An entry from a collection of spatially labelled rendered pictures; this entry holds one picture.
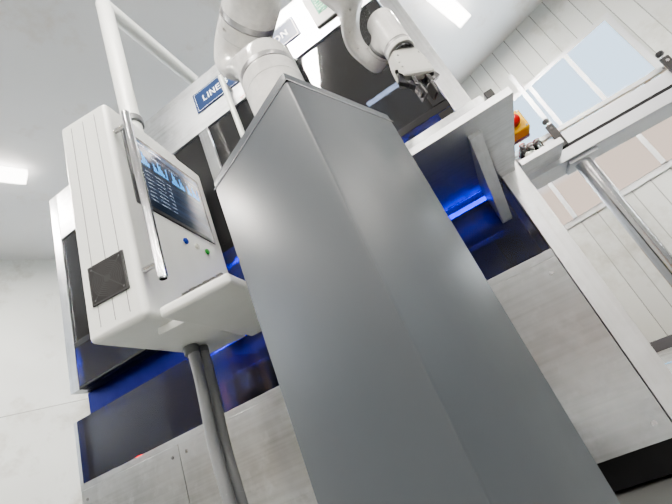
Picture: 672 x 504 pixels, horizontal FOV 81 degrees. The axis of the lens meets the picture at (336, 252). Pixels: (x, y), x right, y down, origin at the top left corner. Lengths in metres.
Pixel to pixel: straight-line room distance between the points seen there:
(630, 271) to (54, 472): 4.98
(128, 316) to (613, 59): 4.01
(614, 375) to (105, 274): 1.32
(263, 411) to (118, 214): 0.79
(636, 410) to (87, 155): 1.64
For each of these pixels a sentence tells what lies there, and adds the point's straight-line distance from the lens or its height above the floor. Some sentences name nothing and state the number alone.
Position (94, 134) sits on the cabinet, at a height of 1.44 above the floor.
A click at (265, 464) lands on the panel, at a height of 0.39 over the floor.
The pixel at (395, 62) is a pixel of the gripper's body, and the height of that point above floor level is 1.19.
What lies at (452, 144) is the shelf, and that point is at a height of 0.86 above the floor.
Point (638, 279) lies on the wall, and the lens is 3.95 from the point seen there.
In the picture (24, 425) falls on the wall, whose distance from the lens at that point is 4.45.
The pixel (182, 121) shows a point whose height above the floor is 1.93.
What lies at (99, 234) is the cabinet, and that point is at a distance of 1.26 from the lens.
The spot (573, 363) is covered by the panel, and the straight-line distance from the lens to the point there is 1.23.
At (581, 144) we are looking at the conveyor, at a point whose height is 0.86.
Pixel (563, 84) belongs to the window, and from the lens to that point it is 4.32.
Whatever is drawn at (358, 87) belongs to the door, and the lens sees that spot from 1.65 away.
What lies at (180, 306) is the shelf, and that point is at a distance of 1.01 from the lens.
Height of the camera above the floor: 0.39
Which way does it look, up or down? 23 degrees up
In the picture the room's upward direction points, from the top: 24 degrees counter-clockwise
